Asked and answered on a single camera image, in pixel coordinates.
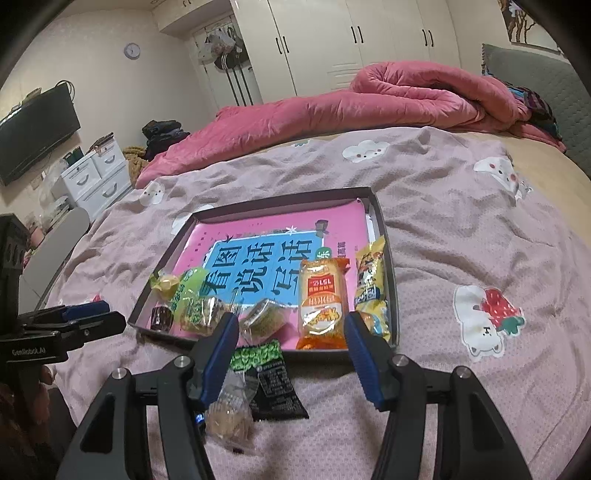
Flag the green milk candy packet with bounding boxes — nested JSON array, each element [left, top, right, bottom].
[[169, 267, 208, 326]]

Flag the yellow cartoon snack packet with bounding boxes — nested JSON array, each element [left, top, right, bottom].
[[353, 236, 391, 341]]

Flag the orange rice cracker snack pack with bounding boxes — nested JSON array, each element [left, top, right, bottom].
[[297, 258, 349, 350]]

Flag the person's left hand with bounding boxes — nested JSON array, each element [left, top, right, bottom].
[[1, 366, 58, 479]]

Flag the dark chocolate cake packet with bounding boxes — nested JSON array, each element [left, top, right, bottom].
[[149, 305, 174, 333]]

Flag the yellow green wrapped pastry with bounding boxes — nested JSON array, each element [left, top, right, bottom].
[[149, 272, 180, 301]]

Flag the clear wrapped cracker packet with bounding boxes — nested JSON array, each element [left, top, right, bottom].
[[205, 370, 259, 454]]

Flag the clear wrapped brown green biscuit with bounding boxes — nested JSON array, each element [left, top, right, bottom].
[[181, 296, 228, 336]]

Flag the white drawer cabinet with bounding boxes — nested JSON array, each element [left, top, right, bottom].
[[50, 136, 131, 222]]

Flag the green black snack bag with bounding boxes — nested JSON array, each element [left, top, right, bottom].
[[230, 339, 308, 421]]

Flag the brown knitted blanket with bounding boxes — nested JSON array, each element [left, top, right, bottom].
[[122, 146, 149, 187]]

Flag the mauve cartoon bed sheet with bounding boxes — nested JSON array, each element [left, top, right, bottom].
[[48, 127, 590, 479]]

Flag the clear wrapped yellow biscuit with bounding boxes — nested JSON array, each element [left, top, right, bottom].
[[239, 299, 290, 345]]

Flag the pink and blue children's book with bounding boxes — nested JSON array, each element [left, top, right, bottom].
[[146, 197, 371, 351]]

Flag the dark clothes pile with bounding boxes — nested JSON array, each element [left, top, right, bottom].
[[142, 120, 189, 161]]

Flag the dark shallow tray box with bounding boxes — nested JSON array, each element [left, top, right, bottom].
[[155, 187, 388, 362]]

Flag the hanging bags on door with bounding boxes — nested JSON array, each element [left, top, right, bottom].
[[198, 24, 249, 71]]

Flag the plaid clothes by headboard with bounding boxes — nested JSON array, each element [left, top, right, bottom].
[[505, 82, 562, 141]]

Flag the white glossy wardrobe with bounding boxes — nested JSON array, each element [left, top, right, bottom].
[[152, 0, 461, 102]]

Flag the pink quilted comforter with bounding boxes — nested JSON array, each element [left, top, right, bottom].
[[135, 61, 566, 189]]

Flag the grey padded headboard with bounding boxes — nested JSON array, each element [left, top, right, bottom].
[[482, 44, 590, 174]]

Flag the black wall television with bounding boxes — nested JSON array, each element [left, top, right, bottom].
[[0, 83, 80, 185]]

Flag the round wall clock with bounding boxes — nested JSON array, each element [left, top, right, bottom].
[[123, 42, 141, 61]]

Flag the tree wall painting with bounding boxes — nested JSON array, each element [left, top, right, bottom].
[[497, 0, 560, 53]]

